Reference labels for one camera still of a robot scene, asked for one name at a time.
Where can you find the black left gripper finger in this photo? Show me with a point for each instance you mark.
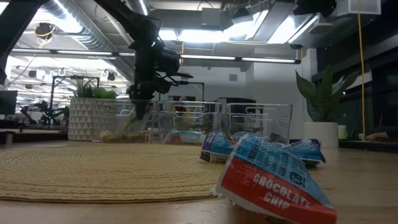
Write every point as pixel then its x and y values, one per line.
pixel 142 109

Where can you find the orange brown granola bar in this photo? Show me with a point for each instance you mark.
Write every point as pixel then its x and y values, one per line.
pixel 118 137

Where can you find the red and blue Chewy bar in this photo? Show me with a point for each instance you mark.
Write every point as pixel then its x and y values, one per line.
pixel 217 146

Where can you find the blue chocolate chip granola bar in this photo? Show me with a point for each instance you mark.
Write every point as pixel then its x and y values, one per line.
pixel 273 186

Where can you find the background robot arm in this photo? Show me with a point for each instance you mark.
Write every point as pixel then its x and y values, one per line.
pixel 43 112

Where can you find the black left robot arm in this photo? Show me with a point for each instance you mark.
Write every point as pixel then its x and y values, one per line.
pixel 130 18

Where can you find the clear plastic bin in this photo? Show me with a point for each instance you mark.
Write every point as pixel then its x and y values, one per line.
pixel 211 124
pixel 258 121
pixel 105 118

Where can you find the person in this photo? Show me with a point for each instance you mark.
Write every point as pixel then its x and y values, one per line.
pixel 183 109

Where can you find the succulent in patterned white pot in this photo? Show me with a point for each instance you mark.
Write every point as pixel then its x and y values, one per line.
pixel 79 121

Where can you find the long ceiling light fixture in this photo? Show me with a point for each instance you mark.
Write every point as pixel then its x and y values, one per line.
pixel 239 58
pixel 71 52

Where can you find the round woven yellow placemat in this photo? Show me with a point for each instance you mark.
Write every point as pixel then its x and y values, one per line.
pixel 93 171

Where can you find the black monitor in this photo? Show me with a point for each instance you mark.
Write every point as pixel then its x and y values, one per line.
pixel 7 102

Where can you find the snake plant in white pot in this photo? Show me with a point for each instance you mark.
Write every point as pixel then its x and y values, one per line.
pixel 321 133

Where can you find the green and white cup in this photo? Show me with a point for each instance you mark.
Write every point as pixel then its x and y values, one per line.
pixel 342 132

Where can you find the person's hand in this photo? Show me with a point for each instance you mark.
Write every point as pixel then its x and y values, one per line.
pixel 377 136

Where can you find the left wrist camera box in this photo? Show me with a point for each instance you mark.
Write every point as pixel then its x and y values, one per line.
pixel 168 60

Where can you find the black aluminium frame rails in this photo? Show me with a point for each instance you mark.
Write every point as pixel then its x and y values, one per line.
pixel 15 28

